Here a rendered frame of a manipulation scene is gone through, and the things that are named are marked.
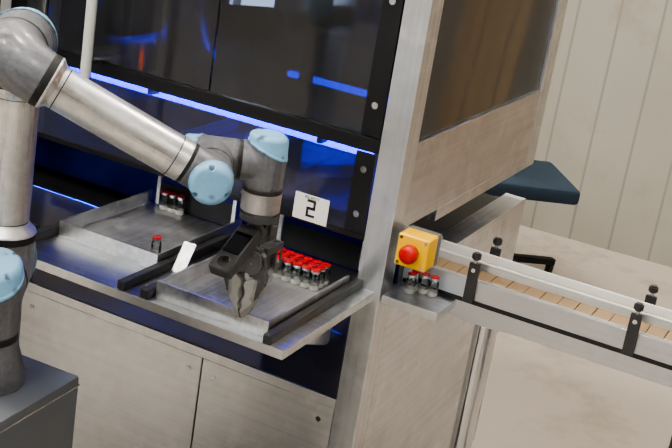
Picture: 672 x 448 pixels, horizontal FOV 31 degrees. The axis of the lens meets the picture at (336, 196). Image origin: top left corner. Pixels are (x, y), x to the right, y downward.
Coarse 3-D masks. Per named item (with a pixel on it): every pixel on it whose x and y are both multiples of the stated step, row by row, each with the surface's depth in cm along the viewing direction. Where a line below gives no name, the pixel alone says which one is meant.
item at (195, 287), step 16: (176, 272) 243; (192, 272) 248; (208, 272) 254; (160, 288) 237; (176, 288) 236; (192, 288) 245; (208, 288) 246; (224, 288) 247; (272, 288) 251; (288, 288) 253; (304, 288) 254; (320, 288) 255; (336, 288) 252; (176, 304) 236; (192, 304) 235; (208, 304) 233; (224, 304) 231; (256, 304) 242; (272, 304) 243; (288, 304) 245; (304, 304) 239; (224, 320) 232; (240, 320) 230; (256, 320) 228; (272, 320) 228
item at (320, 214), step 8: (296, 192) 262; (296, 200) 263; (304, 200) 262; (320, 200) 260; (296, 208) 263; (304, 208) 262; (320, 208) 260; (328, 208) 259; (296, 216) 263; (304, 216) 262; (320, 216) 261; (320, 224) 261
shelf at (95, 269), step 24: (48, 240) 258; (72, 240) 260; (48, 264) 246; (72, 264) 248; (96, 264) 250; (120, 264) 252; (192, 264) 258; (96, 288) 241; (168, 312) 234; (192, 312) 234; (336, 312) 245; (240, 336) 228; (288, 336) 230; (312, 336) 235
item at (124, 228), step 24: (144, 192) 287; (72, 216) 264; (96, 216) 272; (120, 216) 278; (144, 216) 281; (168, 216) 283; (192, 216) 286; (96, 240) 257; (120, 240) 264; (144, 240) 266; (168, 240) 268; (192, 240) 262; (144, 264) 252
